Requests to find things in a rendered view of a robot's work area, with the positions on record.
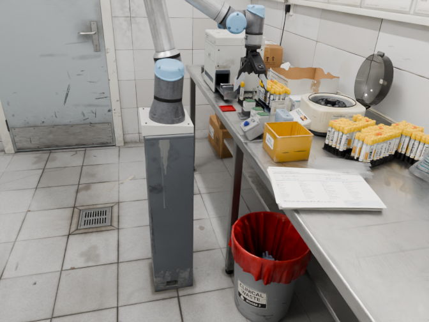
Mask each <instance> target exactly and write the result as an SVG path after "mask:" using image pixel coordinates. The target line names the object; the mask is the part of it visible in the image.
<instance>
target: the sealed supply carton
mask: <svg viewBox="0 0 429 322"><path fill-rule="evenodd" d="M282 58H283V47H281V46H279V45H278V44H276V43H275V42H273V41H271V40H265V47H264V60H263V62H264V64H265V66H266V68H267V70H266V74H267V71H268V70H270V68H281V65H282Z"/></svg>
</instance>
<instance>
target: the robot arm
mask: <svg viewBox="0 0 429 322"><path fill-rule="evenodd" d="M143 1H144V6H145V9H146V14H147V19H148V22H149V27H150V31H151V36H152V39H153V44H154V49H155V54H154V56H153V59H154V64H155V67H154V99H153V102H152V105H151V108H150V110H149V119H150V120H151V121H154V122H156V123H160V124H165V125H175V124H179V123H182V122H183V121H184V120H185V113H184V108H183V103H182V98H183V82H184V64H183V63H182V61H181V55H180V51H179V50H177V49H176V48H175V45H174V39H173V35H172V30H171V26H170V20H169V14H168V11H167V5H166V2H165V0H143ZM184 1H186V2H187V3H189V4H190V5H192V6H193V7H195V8H196V9H198V10H199V11H201V12H202V13H203V14H205V15H207V16H208V17H209V18H211V19H213V20H214V21H215V22H217V26H218V28H219V29H227V30H228V31H229V32H230V33H232V34H240V33H242V32H243V31H244V30H245V36H244V39H245V48H246V56H245V57H241V62H242V64H241V62H240V69H239V71H238V75H237V76H236V77H235V79H234V82H235V83H234V91H236V90H237V89H238V87H239V85H240V84H241V82H242V81H243V80H244V79H245V78H246V75H245V72H247V73H248V74H249V75H250V74H251V73H254V74H255V75H256V74H258V78H259V79H260V80H261V83H263V87H264V89H265V90H267V74H266V70H267V68H266V66H265V64H264V62H263V59H262V57H261V55H260V52H257V49H261V45H262V39H263V30H264V19H265V7H264V6H262V5H256V4H249V5H248V6H247V9H246V10H235V9H234V8H233V7H231V6H229V5H228V4H227V3H226V2H224V1H222V0H184Z"/></svg>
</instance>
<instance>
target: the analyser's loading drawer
mask: <svg viewBox="0 0 429 322"><path fill-rule="evenodd" d="M216 88H217V89H218V90H219V92H220V93H221V94H222V95H223V96H224V100H226V99H236V98H237V91H233V86H230V84H216Z"/></svg>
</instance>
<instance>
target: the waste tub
mask: <svg viewBox="0 0 429 322"><path fill-rule="evenodd" d="M264 124H265V126H264V136H263V143H262V147H263V148H264V150H265V151H266V153H267V154H268V155H269V156H270V157H271V159H272V160H273V162H274V163H278V162H294V161H303V160H308V159H309V155H310V149H311V145H312V139H313V136H314V135H313V134H312V133H311V132H310V131H309V130H307V129H306V128H305V127H304V126H303V125H302V124H301V123H299V122H298V121H282V122H270V123H264Z"/></svg>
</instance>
